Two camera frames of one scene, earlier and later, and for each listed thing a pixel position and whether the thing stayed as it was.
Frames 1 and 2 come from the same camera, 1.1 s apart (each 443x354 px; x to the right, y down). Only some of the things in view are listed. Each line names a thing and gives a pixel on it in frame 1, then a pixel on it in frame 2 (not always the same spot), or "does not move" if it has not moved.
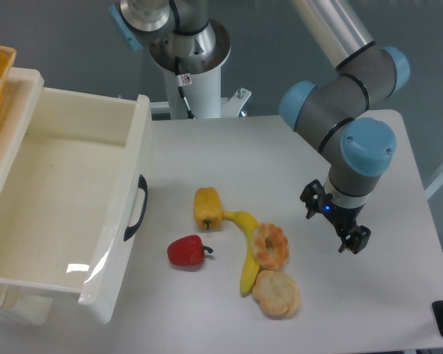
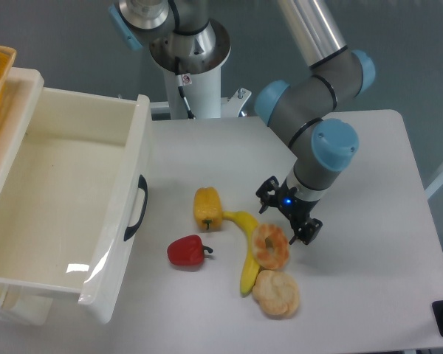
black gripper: x=340 y=217 to x=297 y=209
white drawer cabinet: x=4 y=302 does not move
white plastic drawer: x=69 y=214 does not move
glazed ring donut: x=270 y=246 does not move
